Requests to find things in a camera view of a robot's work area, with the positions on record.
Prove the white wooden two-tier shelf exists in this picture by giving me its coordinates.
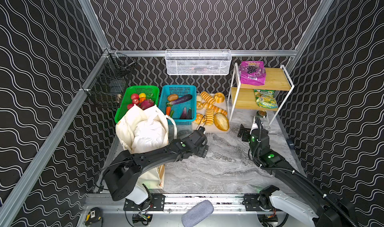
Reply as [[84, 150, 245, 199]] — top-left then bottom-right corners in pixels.
[[227, 64, 295, 124]]

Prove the black wire wall basket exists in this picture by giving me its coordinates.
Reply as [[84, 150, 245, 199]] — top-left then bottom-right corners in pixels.
[[85, 53, 137, 109]]

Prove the green plastic basket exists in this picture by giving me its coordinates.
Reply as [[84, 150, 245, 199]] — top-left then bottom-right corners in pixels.
[[115, 86, 160, 124]]

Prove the beige bread tray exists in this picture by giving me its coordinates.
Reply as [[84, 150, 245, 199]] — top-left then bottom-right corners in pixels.
[[192, 91, 229, 133]]

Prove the long striped bread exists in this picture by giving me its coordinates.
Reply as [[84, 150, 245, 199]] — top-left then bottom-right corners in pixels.
[[203, 102, 227, 115]]

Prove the grey cloth pad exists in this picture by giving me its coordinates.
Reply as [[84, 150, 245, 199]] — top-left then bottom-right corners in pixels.
[[182, 200, 214, 227]]

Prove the white wire wall basket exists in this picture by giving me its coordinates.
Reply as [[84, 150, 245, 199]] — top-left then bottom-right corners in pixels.
[[165, 49, 232, 76]]

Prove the black eggplant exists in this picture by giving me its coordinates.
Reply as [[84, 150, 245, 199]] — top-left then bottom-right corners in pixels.
[[187, 108, 192, 120]]

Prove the knotted round bun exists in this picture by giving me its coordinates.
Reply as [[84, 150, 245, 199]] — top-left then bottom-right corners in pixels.
[[194, 113, 206, 125]]

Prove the green yellow snack bag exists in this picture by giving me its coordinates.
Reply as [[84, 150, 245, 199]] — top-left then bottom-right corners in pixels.
[[254, 90, 278, 109]]

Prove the pumpkin shaped bread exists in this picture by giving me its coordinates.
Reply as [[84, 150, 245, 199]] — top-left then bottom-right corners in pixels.
[[214, 93, 226, 104]]

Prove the cream canvas tote bag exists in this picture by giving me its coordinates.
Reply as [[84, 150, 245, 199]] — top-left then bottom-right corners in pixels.
[[115, 104, 178, 189]]

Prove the striped bread roll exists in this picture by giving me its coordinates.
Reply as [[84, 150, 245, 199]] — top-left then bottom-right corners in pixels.
[[205, 108, 214, 126]]

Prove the left purple snack bag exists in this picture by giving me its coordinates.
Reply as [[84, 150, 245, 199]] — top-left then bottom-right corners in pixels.
[[239, 61, 267, 86]]

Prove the orange carrot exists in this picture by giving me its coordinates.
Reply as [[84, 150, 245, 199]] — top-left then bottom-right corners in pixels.
[[166, 106, 172, 116]]

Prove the oval golden bread loaf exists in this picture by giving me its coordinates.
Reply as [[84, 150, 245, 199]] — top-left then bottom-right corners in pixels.
[[214, 113, 230, 132]]

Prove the pink dragon fruit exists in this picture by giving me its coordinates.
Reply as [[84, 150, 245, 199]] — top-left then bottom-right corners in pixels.
[[140, 99, 155, 110]]

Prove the dark purple eggplant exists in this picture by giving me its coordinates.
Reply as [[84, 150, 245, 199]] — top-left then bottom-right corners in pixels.
[[180, 107, 188, 120]]

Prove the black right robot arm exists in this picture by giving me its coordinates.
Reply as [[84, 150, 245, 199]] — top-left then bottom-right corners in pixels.
[[238, 117, 359, 227]]

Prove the green white can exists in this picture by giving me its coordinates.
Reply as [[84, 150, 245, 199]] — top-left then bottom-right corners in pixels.
[[257, 110, 268, 121]]

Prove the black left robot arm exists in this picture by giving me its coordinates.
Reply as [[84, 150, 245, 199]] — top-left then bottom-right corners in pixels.
[[103, 127, 209, 201]]

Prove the yellow black tape measure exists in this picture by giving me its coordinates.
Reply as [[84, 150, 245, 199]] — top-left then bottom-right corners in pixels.
[[84, 207, 104, 227]]

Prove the teal plastic basket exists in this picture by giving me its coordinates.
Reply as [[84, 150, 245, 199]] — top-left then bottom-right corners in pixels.
[[158, 85, 197, 125]]

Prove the brown potato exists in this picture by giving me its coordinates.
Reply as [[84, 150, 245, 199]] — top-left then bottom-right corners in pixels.
[[167, 94, 179, 102]]

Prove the white plastic bag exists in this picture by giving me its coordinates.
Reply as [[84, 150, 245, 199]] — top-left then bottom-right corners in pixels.
[[132, 115, 169, 154]]

